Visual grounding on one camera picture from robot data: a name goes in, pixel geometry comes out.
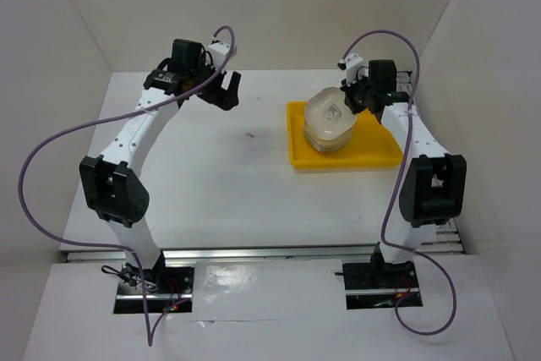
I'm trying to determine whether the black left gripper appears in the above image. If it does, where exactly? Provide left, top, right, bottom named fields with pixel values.
left=188, top=54, right=239, bottom=111

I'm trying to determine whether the cream panda plate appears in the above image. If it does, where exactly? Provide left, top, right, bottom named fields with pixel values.
left=303, top=86, right=357, bottom=139

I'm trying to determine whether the yellow panda plate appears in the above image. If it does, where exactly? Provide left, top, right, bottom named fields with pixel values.
left=303, top=124, right=353, bottom=153

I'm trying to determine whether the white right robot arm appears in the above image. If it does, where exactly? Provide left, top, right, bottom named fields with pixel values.
left=340, top=76, right=467, bottom=287

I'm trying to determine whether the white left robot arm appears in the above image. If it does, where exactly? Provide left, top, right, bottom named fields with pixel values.
left=79, top=69, right=199, bottom=293

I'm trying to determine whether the yellow plastic bin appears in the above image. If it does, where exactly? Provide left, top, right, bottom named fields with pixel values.
left=286, top=101, right=402, bottom=170

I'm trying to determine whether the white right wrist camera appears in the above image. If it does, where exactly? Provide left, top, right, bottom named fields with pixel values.
left=337, top=52, right=367, bottom=86

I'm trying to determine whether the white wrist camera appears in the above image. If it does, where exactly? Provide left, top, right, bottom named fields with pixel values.
left=337, top=52, right=367, bottom=86
left=206, top=41, right=237, bottom=71

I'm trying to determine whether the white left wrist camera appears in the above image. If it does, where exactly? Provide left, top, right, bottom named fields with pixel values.
left=206, top=41, right=237, bottom=71

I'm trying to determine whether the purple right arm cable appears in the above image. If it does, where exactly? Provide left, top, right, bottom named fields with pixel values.
left=342, top=30, right=458, bottom=336

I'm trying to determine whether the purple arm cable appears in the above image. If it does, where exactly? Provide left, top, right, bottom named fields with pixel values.
left=18, top=25, right=236, bottom=347
left=342, top=30, right=458, bottom=336

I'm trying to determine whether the aluminium front rail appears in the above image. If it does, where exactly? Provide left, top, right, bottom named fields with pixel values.
left=63, top=243, right=466, bottom=263

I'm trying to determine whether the aluminium side rail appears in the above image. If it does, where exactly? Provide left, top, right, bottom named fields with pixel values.
left=391, top=70, right=466, bottom=252

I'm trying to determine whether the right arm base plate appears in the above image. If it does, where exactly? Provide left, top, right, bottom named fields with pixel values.
left=335, top=263, right=423, bottom=310

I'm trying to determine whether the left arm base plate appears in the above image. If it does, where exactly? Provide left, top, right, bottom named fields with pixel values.
left=113, top=266, right=195, bottom=315

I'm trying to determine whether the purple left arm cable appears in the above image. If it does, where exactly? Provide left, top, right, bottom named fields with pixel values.
left=18, top=25, right=236, bottom=347

